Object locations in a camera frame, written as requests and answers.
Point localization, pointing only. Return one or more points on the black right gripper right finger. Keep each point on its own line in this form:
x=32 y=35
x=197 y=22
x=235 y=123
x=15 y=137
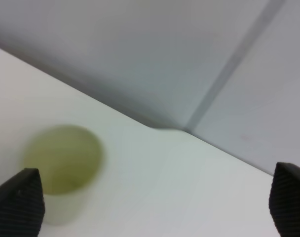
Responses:
x=284 y=199

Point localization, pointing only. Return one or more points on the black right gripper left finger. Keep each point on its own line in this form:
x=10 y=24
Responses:
x=22 y=207

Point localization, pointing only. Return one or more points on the pale green plastic cup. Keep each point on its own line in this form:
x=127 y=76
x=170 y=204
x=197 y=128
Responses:
x=69 y=159

